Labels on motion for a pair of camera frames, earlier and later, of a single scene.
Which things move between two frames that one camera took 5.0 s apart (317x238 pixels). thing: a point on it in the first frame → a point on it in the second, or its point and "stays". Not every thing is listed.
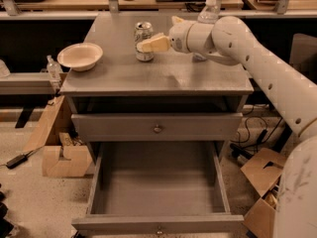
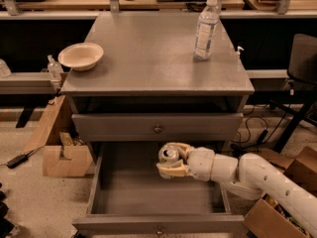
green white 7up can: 142,31 → 167,154
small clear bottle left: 53,70 stays
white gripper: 177,36 → 200,164
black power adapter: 15,162 stays
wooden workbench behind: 246,0 stays
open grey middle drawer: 158,188 stays
